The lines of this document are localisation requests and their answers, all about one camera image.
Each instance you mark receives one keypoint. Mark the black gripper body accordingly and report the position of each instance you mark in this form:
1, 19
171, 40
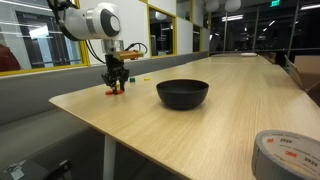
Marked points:
113, 63

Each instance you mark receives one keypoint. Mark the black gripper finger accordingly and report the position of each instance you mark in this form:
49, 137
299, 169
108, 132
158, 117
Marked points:
107, 79
124, 76

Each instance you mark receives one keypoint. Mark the orange round disc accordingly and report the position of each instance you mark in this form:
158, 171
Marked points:
120, 92
109, 92

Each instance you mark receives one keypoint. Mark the black round bowl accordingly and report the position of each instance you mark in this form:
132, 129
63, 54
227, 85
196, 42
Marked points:
182, 96

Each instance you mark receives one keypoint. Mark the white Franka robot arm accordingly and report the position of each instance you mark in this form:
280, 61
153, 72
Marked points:
96, 21

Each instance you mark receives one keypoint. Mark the small yellow block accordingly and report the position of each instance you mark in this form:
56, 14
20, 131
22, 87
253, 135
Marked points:
147, 79

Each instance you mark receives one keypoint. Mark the white table leg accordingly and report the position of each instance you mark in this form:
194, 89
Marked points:
109, 156

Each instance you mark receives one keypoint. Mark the grey upholstered bench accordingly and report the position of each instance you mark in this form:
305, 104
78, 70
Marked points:
30, 96

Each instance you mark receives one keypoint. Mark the red rounded seat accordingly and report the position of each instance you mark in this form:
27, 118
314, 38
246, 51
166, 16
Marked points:
8, 60

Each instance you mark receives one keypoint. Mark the white pendant lamp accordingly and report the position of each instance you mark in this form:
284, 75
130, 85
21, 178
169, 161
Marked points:
232, 4
211, 5

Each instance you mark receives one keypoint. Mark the white plate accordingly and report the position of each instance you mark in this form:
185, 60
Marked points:
249, 54

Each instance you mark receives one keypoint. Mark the green exit sign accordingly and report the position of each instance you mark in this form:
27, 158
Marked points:
275, 3

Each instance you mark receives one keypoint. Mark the brown cardboard box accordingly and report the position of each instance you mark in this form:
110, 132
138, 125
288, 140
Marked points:
306, 73

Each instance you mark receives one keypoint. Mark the ceiling light strip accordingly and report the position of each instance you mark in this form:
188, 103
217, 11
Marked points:
310, 6

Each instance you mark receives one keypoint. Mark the yellow window frame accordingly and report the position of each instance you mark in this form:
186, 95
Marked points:
85, 56

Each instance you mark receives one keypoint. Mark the grey metal bracket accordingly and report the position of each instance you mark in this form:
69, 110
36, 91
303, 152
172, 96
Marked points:
16, 171

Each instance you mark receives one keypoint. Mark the grey duct tape roll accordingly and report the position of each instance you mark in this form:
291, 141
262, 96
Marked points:
283, 160

